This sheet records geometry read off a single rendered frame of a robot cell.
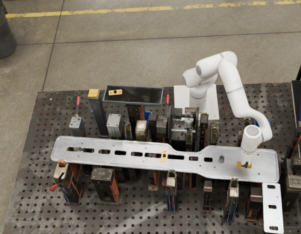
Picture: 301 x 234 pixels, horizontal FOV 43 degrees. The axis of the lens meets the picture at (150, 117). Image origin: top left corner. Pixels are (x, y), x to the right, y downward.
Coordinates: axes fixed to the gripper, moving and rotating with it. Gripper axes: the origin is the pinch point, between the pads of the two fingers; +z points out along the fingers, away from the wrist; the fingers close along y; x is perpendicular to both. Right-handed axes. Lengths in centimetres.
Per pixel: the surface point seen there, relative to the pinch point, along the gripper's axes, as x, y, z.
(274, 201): 16.5, 18.1, 8.0
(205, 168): -21.8, 1.4, 8.0
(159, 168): -48.5, 3.3, 8.3
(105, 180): -78, 16, 5
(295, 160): 28.0, -3.9, 0.2
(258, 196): 8.5, 14.9, 10.0
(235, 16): 6, -265, 108
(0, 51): -256, -177, 97
